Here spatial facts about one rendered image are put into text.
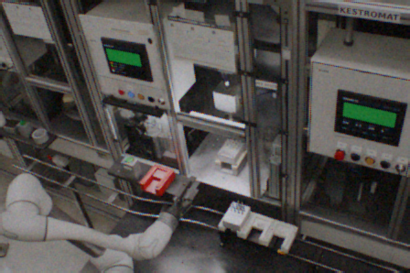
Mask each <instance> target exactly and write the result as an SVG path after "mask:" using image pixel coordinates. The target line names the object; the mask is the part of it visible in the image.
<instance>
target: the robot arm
mask: <svg viewBox="0 0 410 273"><path fill-rule="evenodd" d="M196 179H197V177H193V176H191V177H189V179H188V181H187V182H186V183H182V184H181V186H180V188H179V189H178V192H177V193H176V195H175V196H174V197H173V199H172V200H174V203H173V205H172V206H171V207H168V208H167V210H165V212H164V213H162V214H160V216H159V217H158V219H157V220H156V222H155V223H154V224H152V225H151V226H149V227H148V228H147V230H146V231H145V232H144V233H141V234H137V235H129V236H128V237H127V238H122V237H120V236H119V235H106V234H104V233H100V232H99V231H95V230H93V229H92V228H89V227H87V226H85V225H83V224H81V223H80V222H78V221H77V220H76V219H74V218H73V217H71V216H70V215H69V214H67V213H65V212H64V211H63V210H61V209H60V208H59V207H58V206H56V205H55V204H54V203H52V200H51V198H50V197H49V195H48V193H47V192H46V191H45V190H44V189H43V187H42V186H41V185H40V183H39V180H38V179H37V178H36V177H35V176H33V175H31V174H28V173H23V174H20V175H17V177H16V178H15V179H14V180H12V182H11V183H10V185H9V187H8V190H7V195H6V200H5V209H6V212H3V213H1V215H0V235H2V236H5V237H7V238H9V239H14V240H16V241H22V242H29V243H35V242H50V241H56V240H60V241H61V240H66V241H68V242H70V243H72V244H73V245H74V246H76V247H78V248H79V249H80V250H82V251H83V252H85V253H86V254H88V255H89V257H90V261H91V262H92V263H93V264H94V265H95V266H96V268H97V269H98V270H99V271H100V272H102V273H134V267H133V261H132V258H134V259H136V260H139V261H143V260H146V259H153V258H154V257H156V256H158V255H159V254H160V253H161V252H162V250H163V249H164V248H165V247H166V245H167V242H169V240H170V236H172V234H173V233H174V230H175V229H176V228H177V226H178V221H179V220H180V219H182V218H183V216H184V214H185V213H187V212H188V210H189V208H191V206H192V201H193V199H194V197H196V195H197V193H198V192H199V190H197V189H195V188H194V189H193V190H192V192H191V193H190V194H189V196H188V198H187V199H186V201H185V202H184V201H183V199H184V198H185V194H186V193H187V192H188V188H190V187H191V186H192V184H193V183H194V181H195V180H196ZM179 201H180V202H179Z"/></svg>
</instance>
